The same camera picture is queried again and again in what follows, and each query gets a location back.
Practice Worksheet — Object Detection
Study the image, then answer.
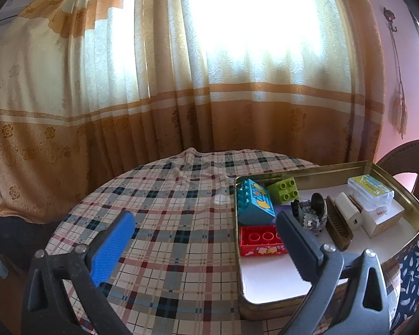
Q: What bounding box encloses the green building block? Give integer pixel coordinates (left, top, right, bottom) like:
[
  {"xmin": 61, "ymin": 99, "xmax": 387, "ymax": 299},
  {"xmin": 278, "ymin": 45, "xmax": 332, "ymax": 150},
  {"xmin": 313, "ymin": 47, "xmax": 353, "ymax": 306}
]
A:
[{"xmin": 267, "ymin": 177, "xmax": 299, "ymax": 205}]

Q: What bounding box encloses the blue building block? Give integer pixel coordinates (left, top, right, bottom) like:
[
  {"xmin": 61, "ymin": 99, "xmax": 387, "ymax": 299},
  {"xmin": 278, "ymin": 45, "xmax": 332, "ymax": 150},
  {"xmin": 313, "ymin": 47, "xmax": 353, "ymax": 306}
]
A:
[{"xmin": 236, "ymin": 178, "xmax": 277, "ymax": 226}]

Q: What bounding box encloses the blue feather-print cloth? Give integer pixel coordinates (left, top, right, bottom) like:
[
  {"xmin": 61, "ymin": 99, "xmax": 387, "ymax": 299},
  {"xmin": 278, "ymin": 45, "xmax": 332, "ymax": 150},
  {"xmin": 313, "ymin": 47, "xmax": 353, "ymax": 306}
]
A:
[{"xmin": 396, "ymin": 226, "xmax": 419, "ymax": 323}]

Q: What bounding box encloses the wooden comb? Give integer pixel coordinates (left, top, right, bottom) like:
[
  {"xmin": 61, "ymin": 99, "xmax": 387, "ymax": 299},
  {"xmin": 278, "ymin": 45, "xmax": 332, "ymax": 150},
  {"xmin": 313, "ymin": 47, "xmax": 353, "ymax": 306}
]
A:
[{"xmin": 324, "ymin": 195, "xmax": 355, "ymax": 252}]

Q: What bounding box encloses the clear plastic box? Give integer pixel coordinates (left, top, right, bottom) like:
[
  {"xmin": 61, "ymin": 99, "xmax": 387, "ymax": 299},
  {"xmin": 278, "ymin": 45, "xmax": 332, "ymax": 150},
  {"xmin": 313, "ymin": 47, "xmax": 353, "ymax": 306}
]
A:
[{"xmin": 347, "ymin": 175, "xmax": 395, "ymax": 212}]

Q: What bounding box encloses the white charger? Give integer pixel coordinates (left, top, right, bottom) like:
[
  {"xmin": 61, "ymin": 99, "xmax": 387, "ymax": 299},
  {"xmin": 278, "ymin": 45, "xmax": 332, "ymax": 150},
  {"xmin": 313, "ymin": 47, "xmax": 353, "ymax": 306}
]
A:
[{"xmin": 334, "ymin": 192, "xmax": 363, "ymax": 231}]

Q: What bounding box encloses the white air conditioner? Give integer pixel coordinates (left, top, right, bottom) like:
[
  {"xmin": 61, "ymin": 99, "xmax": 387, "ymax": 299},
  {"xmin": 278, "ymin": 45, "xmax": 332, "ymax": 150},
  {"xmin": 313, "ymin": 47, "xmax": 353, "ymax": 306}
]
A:
[{"xmin": 0, "ymin": 0, "xmax": 23, "ymax": 27}]

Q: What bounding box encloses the grey speckled object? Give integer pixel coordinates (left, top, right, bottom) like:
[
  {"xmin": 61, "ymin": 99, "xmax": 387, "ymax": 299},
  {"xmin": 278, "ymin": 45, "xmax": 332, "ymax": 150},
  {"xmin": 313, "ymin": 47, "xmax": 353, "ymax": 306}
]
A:
[{"xmin": 291, "ymin": 192, "xmax": 328, "ymax": 234}]

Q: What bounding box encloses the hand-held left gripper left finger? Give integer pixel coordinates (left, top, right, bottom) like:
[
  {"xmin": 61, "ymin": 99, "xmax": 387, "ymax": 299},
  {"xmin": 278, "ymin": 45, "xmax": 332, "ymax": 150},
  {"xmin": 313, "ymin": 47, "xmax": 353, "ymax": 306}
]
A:
[{"xmin": 23, "ymin": 211, "xmax": 135, "ymax": 335}]

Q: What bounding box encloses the wooden chair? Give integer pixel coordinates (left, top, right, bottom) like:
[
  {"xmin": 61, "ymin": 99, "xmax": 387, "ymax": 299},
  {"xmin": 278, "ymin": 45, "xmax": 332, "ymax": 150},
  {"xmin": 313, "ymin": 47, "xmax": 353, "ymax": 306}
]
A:
[{"xmin": 375, "ymin": 138, "xmax": 419, "ymax": 219}]

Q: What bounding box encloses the white box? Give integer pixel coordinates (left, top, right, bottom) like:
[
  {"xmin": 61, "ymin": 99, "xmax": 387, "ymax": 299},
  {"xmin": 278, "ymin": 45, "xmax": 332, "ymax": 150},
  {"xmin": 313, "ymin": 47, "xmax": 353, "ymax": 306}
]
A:
[{"xmin": 361, "ymin": 202, "xmax": 406, "ymax": 239}]

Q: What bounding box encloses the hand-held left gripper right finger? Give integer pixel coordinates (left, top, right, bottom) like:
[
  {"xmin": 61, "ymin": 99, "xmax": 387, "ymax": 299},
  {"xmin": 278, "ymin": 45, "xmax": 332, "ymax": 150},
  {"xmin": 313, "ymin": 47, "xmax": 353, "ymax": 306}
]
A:
[{"xmin": 276, "ymin": 212, "xmax": 392, "ymax": 335}]

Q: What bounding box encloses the gold tin tray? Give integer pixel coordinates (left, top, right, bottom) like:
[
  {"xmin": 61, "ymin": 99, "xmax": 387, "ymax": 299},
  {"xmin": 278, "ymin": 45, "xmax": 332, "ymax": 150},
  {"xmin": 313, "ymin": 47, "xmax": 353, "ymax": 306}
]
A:
[{"xmin": 235, "ymin": 161, "xmax": 419, "ymax": 322}]

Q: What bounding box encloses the cream and orange curtain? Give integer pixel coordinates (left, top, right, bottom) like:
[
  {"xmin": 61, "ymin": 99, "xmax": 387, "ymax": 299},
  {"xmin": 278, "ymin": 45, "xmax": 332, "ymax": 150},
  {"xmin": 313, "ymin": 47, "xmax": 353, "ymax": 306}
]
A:
[{"xmin": 0, "ymin": 0, "xmax": 387, "ymax": 224}]

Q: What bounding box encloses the plaid tablecloth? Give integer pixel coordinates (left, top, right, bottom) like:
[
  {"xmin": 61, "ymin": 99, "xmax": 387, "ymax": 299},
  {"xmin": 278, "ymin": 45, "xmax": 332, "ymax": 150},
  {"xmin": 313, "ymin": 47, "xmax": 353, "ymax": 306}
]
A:
[{"xmin": 45, "ymin": 149, "xmax": 322, "ymax": 335}]

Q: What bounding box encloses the wall tassel hanging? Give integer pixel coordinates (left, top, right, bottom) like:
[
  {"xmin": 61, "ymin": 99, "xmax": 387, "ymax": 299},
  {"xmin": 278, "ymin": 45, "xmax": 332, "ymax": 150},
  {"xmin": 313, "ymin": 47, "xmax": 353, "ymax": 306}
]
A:
[{"xmin": 383, "ymin": 6, "xmax": 410, "ymax": 137}]

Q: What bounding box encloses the red building block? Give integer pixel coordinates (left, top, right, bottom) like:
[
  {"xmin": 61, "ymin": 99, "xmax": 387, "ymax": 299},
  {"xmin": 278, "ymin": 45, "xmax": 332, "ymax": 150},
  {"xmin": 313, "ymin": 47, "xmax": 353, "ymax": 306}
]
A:
[{"xmin": 239, "ymin": 225, "xmax": 289, "ymax": 258}]

